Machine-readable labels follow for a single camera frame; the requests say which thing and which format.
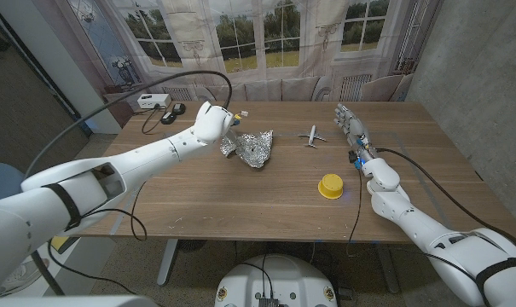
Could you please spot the aluminum foil sheet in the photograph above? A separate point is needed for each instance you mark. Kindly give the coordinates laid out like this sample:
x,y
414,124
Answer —
x,y
253,149

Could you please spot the white toy aeroplane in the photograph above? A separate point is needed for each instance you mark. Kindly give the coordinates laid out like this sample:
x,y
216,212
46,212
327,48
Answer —
x,y
312,136

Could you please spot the yellow and black floor object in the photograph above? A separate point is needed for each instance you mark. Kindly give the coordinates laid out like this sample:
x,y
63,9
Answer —
x,y
61,243

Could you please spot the yellow plastic lid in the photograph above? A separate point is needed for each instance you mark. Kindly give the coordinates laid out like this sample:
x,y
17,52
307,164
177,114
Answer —
x,y
331,186

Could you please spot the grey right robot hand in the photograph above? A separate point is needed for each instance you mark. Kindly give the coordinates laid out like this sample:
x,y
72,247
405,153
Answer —
x,y
355,130

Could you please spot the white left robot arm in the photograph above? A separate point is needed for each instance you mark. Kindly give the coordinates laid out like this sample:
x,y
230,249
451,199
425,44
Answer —
x,y
146,158

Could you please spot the white shoe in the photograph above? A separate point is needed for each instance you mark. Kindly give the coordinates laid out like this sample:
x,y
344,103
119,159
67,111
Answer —
x,y
21,277

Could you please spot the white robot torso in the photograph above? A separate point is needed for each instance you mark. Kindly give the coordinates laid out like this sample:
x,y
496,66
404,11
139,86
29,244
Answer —
x,y
276,281

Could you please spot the printed window backdrop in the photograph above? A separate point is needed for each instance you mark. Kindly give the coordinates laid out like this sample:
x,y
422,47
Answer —
x,y
283,42

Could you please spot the white power strip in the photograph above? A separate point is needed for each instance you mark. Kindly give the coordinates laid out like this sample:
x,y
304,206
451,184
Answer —
x,y
154,101

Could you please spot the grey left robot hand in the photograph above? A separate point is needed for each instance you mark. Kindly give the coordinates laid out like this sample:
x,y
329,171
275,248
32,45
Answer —
x,y
231,134

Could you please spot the black power adapter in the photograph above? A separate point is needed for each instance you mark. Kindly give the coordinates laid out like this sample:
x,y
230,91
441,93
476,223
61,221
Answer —
x,y
178,108
168,118

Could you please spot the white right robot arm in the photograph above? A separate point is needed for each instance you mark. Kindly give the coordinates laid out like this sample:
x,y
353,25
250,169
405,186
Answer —
x,y
411,217

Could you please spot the grey table leg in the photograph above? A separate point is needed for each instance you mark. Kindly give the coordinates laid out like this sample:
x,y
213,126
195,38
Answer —
x,y
168,260
387,268

